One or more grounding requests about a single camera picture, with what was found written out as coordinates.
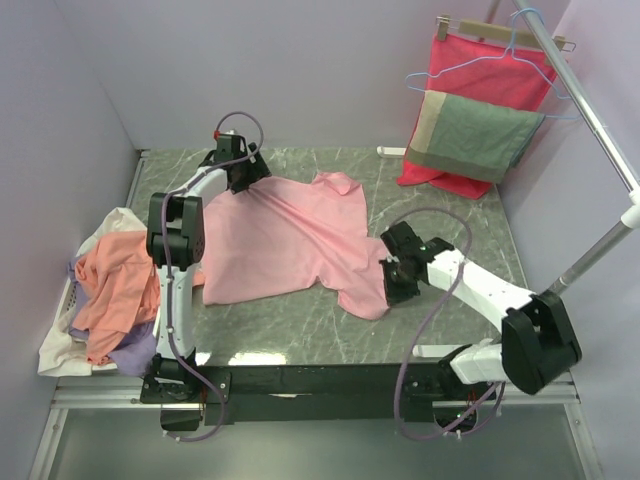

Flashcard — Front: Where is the pink t-shirt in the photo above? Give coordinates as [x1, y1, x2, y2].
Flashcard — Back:
[201, 173, 388, 320]

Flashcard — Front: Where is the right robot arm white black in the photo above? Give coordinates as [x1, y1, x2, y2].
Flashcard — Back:
[381, 221, 583, 399]

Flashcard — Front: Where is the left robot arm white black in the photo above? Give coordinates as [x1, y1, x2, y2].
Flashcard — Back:
[146, 131, 270, 363]

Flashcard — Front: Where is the white rack foot front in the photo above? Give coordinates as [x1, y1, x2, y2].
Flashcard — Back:
[412, 345, 459, 359]

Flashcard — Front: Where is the white rack foot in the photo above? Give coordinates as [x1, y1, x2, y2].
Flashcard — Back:
[412, 345, 459, 359]
[376, 146, 406, 158]

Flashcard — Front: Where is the white rack foot rear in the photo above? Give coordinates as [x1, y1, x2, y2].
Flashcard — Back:
[376, 146, 406, 158]

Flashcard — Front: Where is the green beige folded cloth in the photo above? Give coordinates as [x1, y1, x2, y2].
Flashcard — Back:
[405, 90, 545, 184]

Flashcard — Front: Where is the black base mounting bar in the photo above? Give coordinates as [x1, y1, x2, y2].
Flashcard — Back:
[140, 363, 496, 432]

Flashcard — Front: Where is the salmon orange t-shirt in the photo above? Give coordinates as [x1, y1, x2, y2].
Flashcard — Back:
[71, 230, 204, 376]

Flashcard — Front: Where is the white laundry basket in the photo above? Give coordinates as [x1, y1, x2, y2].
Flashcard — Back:
[50, 279, 117, 377]

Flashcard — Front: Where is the red mesh laundry bag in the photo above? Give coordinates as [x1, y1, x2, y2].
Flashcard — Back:
[397, 34, 556, 200]

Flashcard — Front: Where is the lavender purple t-shirt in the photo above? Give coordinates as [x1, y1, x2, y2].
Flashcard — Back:
[69, 254, 159, 376]

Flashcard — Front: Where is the white cream t-shirt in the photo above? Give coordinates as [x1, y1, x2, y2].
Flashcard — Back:
[37, 207, 146, 378]

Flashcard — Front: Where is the wooden clip hanger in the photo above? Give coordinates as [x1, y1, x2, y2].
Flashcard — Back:
[434, 15, 576, 69]

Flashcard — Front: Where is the silver clothes rack pole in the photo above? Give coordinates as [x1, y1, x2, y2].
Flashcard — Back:
[500, 1, 639, 291]

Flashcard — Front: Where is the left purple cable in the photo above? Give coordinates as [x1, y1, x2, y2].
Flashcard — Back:
[159, 110, 266, 444]

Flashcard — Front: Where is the blue wire hanger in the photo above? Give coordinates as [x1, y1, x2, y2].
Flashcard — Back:
[404, 7, 572, 112]

